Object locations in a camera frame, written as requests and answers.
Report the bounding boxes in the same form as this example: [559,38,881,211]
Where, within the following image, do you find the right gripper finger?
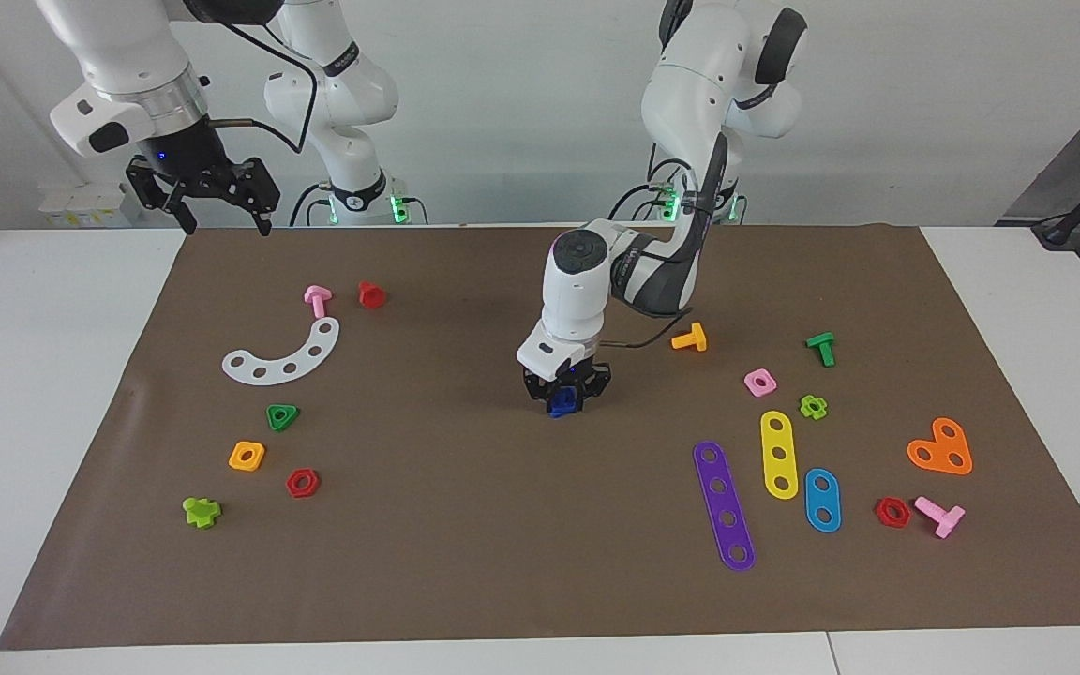
[247,190,281,237]
[163,192,200,236]

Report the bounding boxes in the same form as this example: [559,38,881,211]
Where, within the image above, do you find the white box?
[38,183,143,228]

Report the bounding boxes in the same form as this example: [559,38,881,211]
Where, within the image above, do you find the brown table mat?
[0,223,1080,651]

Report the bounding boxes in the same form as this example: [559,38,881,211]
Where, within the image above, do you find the purple four-hole strip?
[693,440,757,573]

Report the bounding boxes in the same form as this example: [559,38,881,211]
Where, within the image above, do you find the white curved five-hole plate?
[221,316,341,386]

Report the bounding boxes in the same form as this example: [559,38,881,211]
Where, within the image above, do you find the yellow three-hole strip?
[759,410,800,501]

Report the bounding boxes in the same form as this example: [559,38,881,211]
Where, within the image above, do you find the blue two-hole strip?
[803,467,843,534]

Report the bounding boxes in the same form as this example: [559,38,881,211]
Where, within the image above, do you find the orange heart three-hole plate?
[907,417,974,477]

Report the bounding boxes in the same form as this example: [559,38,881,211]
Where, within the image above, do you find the black base cable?
[607,183,682,223]
[289,183,335,228]

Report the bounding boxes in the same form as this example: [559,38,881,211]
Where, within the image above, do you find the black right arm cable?
[207,19,321,156]

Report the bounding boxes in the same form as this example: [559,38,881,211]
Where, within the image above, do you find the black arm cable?
[607,131,730,350]
[207,19,321,156]

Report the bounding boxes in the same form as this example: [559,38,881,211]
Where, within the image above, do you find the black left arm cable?
[607,131,730,350]

